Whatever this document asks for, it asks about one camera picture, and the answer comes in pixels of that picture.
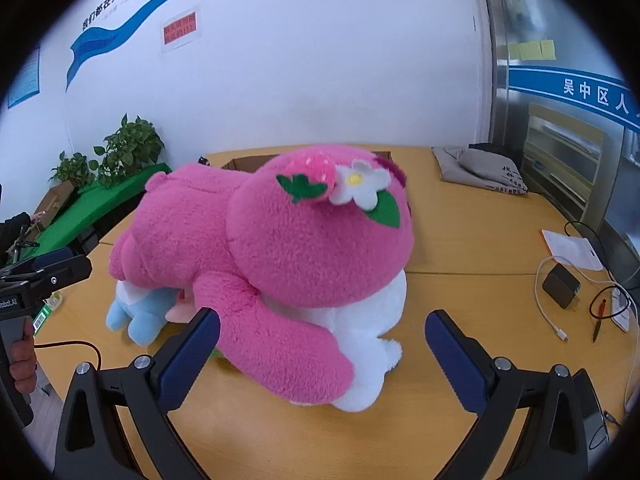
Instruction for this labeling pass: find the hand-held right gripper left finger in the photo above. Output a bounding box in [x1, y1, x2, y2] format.
[54, 307, 222, 480]

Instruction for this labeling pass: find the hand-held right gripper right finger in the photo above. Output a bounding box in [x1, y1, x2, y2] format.
[424, 310, 603, 480]

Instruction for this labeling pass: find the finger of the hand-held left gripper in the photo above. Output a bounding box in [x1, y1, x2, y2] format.
[32, 247, 76, 263]
[20, 255, 93, 306]

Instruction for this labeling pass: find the small peach plush toy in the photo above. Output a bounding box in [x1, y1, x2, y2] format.
[165, 294, 199, 324]

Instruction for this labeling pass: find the light blue plush toy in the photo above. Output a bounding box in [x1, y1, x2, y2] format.
[105, 282, 176, 347]

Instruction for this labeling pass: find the white plush toy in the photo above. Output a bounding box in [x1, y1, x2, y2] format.
[270, 265, 406, 413]

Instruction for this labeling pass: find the large pink plush toy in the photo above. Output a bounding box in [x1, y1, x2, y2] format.
[110, 144, 416, 403]

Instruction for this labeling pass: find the large cardboard box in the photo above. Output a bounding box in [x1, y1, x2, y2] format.
[220, 147, 397, 172]

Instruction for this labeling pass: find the person's left hand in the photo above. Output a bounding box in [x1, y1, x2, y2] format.
[9, 331, 39, 397]

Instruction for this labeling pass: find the green white packet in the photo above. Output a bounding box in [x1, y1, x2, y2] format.
[34, 294, 64, 337]

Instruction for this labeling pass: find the small brown carton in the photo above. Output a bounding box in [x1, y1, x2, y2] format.
[32, 181, 77, 242]

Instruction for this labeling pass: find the small potted plant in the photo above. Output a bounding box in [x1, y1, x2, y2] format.
[50, 151, 97, 192]

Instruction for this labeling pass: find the large potted plant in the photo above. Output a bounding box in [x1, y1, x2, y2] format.
[95, 114, 166, 188]

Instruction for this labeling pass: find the black charger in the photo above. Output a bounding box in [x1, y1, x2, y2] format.
[542, 265, 582, 310]

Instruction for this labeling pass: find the red black pen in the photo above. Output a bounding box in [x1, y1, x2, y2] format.
[589, 285, 621, 343]

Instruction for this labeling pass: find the white paper sheet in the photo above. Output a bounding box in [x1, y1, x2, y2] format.
[541, 229, 606, 272]

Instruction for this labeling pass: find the white adapter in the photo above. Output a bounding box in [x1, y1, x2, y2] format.
[610, 285, 634, 332]

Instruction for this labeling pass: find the grey cloth bag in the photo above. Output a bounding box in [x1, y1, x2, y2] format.
[432, 146, 530, 196]

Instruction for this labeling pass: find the blue glass banner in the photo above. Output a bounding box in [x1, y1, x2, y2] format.
[507, 64, 640, 134]

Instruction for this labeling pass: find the dark red cable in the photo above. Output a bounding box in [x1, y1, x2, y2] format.
[32, 341, 104, 372]

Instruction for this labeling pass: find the white cable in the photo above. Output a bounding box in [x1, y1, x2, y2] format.
[534, 255, 626, 343]

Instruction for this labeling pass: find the thin black cable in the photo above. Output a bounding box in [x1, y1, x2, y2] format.
[564, 220, 640, 283]

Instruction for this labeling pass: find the blue ribbon wall decal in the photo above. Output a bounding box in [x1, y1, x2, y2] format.
[65, 0, 383, 93]

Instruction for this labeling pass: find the red wall notice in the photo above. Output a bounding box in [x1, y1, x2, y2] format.
[159, 7, 204, 54]

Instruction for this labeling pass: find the grey door frame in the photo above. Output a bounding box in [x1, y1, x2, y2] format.
[475, 0, 512, 147]

